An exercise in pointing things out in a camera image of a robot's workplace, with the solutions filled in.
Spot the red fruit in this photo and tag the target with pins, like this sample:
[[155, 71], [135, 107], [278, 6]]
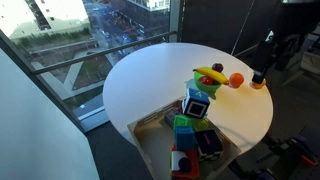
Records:
[[206, 80]]

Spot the grey purple cube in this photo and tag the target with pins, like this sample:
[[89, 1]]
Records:
[[171, 116]]

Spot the purple orange clamp tool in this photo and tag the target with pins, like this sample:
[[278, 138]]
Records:
[[305, 151]]

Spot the metal window railing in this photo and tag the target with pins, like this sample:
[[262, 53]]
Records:
[[100, 52]]

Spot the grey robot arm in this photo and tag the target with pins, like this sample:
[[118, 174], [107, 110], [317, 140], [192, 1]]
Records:
[[293, 16]]

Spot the green soft cube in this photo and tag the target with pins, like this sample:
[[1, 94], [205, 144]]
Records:
[[183, 121]]

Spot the green bowl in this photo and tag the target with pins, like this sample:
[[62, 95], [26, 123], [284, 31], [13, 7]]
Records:
[[207, 87]]

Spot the yellow banana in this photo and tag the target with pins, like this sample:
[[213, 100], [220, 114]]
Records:
[[213, 74]]

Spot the black cube with pink stripe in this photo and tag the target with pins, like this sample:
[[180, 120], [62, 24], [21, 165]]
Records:
[[208, 144]]

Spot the orange fruit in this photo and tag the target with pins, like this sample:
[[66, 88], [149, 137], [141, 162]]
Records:
[[236, 80]]

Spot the small yellow citrus fruit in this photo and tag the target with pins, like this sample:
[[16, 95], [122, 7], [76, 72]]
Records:
[[259, 86]]

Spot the red cube with white patch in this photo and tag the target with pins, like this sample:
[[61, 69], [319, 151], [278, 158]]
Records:
[[191, 163]]

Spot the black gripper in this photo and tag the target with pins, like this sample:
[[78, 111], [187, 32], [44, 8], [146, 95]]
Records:
[[264, 53]]

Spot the wooden tray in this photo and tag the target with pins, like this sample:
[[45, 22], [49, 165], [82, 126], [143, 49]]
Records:
[[151, 143]]

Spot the thin white rod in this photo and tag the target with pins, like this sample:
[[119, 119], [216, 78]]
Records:
[[242, 29]]

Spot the dark purple plum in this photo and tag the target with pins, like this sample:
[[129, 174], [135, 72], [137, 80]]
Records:
[[217, 67]]

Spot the blue soft cube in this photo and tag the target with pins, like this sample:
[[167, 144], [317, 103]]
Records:
[[184, 137]]

